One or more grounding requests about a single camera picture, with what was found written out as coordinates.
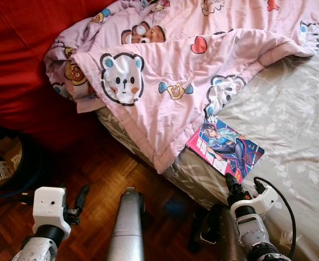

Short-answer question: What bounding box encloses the pink bear print blanket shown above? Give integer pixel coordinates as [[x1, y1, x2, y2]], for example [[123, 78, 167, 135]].
[[44, 0, 319, 173]]

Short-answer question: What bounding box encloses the brown cardboard scrap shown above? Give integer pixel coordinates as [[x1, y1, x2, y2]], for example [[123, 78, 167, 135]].
[[0, 136, 23, 164]]

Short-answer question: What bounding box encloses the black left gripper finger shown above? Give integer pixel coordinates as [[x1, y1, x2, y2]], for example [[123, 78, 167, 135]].
[[75, 185, 90, 214]]

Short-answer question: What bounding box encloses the red beanbag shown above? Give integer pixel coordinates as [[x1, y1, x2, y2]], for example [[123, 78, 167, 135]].
[[0, 0, 116, 153]]

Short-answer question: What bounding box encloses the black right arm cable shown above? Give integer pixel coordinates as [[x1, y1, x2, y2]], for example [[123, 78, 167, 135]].
[[253, 177, 297, 256]]

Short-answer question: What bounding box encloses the white printed paper scrap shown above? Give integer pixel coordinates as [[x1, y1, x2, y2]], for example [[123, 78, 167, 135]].
[[0, 160, 14, 183]]

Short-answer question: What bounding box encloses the silver robot left leg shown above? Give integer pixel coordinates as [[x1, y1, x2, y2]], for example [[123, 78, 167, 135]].
[[106, 188, 145, 261]]

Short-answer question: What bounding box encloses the anime girl cover book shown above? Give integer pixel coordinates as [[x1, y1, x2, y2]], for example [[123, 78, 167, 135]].
[[186, 115, 265, 183]]

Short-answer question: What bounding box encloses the grey leaf print bed sheet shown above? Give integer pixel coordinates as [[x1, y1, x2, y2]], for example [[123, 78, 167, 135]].
[[97, 33, 319, 261]]

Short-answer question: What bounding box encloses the black round waste bin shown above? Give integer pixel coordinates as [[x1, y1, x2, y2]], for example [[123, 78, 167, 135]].
[[0, 128, 43, 196]]

